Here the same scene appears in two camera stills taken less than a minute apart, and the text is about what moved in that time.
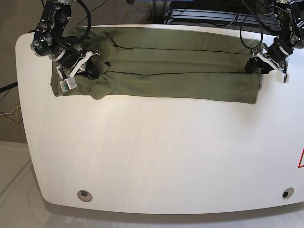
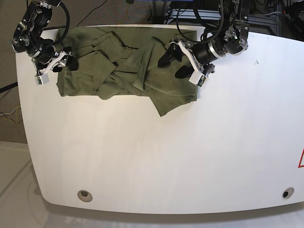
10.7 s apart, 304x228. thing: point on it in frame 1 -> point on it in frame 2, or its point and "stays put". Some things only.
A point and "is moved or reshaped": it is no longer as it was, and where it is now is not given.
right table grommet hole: x=288 y=193 stays put
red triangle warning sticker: x=299 y=166 stays put
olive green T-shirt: x=165 y=64 is moved or reshaped
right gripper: x=253 y=63 -> x=198 y=53
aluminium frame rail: x=222 y=16 stays put
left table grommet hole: x=84 y=195 stays put
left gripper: x=74 y=63 -> x=50 y=57
